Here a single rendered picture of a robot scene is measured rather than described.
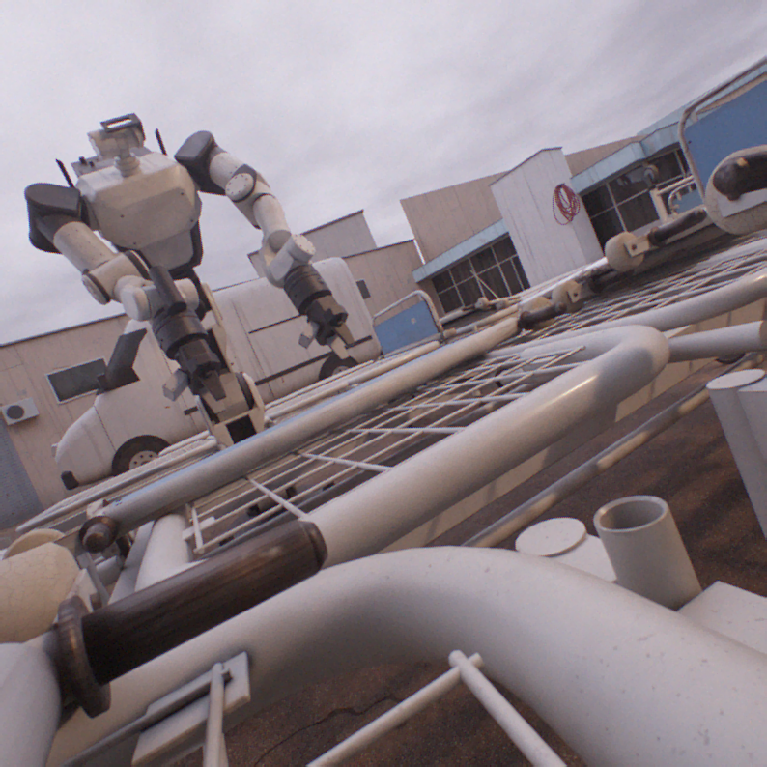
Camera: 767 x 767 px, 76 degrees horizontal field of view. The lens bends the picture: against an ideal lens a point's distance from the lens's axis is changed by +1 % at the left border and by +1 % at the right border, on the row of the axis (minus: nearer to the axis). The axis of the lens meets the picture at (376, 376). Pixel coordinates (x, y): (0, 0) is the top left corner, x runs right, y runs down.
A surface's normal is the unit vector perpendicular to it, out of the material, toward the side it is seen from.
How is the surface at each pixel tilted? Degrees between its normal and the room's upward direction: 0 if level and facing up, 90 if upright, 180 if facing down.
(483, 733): 0
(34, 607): 62
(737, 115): 90
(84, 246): 69
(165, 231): 134
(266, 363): 89
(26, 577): 40
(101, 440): 89
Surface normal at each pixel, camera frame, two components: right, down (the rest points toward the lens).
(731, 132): -0.84, 0.39
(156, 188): 0.40, -0.13
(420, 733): -0.39, -0.92
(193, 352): 0.29, -0.47
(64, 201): 0.41, -0.59
